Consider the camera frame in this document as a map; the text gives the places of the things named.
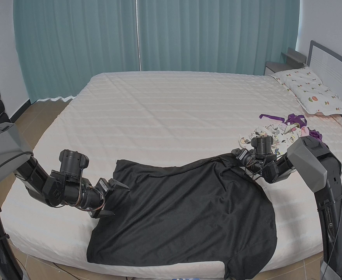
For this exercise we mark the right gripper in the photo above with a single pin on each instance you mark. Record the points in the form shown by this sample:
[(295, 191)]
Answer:
[(242, 155)]

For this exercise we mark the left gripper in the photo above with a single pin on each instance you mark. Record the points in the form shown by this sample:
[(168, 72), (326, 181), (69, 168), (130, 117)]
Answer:
[(93, 197)]

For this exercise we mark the black T-shirt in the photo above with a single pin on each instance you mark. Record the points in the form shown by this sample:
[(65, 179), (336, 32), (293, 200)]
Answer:
[(182, 208)]

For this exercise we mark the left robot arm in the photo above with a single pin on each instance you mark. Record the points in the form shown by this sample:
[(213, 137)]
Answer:
[(7, 153)]

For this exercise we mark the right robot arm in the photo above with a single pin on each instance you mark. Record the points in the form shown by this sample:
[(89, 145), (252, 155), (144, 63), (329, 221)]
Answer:
[(308, 162)]

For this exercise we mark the pile of clothes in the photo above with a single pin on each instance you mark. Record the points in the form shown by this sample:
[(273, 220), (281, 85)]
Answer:
[(287, 134)]

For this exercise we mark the bed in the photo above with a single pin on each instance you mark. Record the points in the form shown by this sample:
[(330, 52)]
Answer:
[(159, 112)]

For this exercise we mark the grey bedside table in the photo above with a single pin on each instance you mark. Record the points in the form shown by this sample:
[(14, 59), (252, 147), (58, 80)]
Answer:
[(276, 67)]

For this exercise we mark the white printed pillow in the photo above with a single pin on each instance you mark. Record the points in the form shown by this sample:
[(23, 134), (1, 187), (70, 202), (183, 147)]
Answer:
[(311, 89)]

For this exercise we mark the blue-green curtain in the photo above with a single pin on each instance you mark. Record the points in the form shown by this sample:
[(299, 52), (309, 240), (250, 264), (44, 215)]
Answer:
[(217, 25), (71, 39)]

